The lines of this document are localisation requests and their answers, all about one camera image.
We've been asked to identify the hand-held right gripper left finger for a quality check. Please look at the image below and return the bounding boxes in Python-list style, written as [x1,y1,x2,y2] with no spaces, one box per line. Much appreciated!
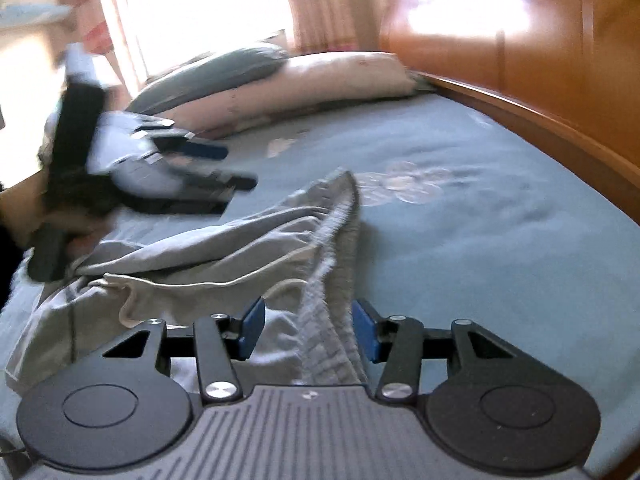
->
[102,296,267,406]

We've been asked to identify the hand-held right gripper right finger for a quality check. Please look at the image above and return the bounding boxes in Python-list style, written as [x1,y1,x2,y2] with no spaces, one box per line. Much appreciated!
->
[351,299,526,404]

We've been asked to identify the teal floral bed sheet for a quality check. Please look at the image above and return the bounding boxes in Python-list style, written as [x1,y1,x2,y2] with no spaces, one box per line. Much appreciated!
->
[0,92,640,480]

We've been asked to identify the teal pillow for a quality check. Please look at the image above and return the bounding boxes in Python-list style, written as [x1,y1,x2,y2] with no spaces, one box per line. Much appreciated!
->
[127,44,291,116]

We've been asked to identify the wooden headboard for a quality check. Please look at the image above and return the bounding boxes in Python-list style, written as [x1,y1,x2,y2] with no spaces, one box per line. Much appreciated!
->
[380,0,640,221]

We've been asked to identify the person's left hand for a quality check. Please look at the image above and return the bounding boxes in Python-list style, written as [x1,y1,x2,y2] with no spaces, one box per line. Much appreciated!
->
[65,216,120,262]

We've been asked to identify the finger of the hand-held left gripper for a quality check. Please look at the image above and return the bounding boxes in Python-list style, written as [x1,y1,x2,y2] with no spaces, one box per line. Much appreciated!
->
[132,119,229,161]
[172,169,259,202]

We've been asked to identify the pink striped curtain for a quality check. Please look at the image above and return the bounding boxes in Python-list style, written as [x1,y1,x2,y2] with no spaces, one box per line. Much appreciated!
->
[277,0,381,56]

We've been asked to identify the grey sweatpants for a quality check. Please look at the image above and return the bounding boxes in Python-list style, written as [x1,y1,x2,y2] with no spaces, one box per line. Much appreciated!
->
[5,170,371,396]

